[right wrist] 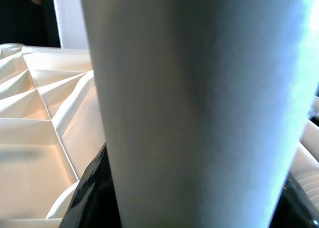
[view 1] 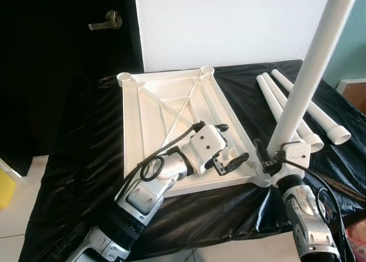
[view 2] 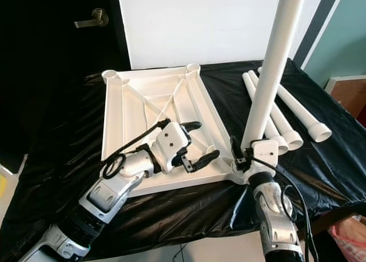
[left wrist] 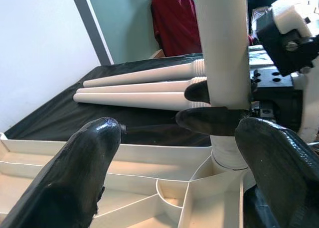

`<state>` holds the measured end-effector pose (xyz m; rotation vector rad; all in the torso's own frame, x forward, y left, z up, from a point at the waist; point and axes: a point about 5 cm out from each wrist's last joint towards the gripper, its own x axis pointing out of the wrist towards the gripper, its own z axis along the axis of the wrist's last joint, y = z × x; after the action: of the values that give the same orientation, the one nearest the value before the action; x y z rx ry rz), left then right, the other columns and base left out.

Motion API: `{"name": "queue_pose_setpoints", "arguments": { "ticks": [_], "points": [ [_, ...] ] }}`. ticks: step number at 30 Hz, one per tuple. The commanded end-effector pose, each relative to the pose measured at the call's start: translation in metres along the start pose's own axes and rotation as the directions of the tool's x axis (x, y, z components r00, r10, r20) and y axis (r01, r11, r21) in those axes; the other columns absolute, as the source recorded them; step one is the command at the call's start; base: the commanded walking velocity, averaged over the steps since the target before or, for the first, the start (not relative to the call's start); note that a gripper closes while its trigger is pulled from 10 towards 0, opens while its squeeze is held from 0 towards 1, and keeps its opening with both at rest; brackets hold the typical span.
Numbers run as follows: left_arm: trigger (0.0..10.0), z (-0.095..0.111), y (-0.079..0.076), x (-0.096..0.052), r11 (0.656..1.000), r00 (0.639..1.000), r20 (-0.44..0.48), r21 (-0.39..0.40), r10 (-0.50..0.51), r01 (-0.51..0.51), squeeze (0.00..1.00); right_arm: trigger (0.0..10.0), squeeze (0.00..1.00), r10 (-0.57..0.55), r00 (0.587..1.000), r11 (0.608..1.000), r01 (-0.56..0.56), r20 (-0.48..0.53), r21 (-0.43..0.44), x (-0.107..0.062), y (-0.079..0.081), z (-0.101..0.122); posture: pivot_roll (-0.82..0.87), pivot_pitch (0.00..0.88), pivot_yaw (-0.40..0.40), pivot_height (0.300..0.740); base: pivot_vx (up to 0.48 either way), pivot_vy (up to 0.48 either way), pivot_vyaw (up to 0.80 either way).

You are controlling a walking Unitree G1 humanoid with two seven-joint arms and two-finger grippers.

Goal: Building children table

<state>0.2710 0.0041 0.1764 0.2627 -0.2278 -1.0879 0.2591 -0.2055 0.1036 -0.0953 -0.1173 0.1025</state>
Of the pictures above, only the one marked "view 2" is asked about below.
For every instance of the dark grey wall trim strip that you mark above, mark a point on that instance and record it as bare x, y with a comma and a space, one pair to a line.
320, 27

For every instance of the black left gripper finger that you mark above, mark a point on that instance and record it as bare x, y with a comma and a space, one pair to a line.
207, 159
193, 126

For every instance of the pink plastic bag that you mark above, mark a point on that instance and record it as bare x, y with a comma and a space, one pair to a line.
349, 245

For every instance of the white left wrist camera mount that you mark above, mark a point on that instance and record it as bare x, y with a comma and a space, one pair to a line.
171, 139

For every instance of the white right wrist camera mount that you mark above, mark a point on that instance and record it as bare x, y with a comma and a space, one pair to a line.
266, 149

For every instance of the yellow container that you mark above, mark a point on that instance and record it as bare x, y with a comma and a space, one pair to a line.
3, 185

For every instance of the brown and white flat board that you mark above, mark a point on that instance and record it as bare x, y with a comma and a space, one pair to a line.
349, 99

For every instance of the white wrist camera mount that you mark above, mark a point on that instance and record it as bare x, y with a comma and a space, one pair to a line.
266, 149
171, 139

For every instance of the black door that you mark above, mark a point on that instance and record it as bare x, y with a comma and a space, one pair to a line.
46, 73

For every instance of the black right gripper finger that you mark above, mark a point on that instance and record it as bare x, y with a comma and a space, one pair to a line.
235, 153

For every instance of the black plastic table cover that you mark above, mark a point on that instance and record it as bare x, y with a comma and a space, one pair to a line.
206, 210

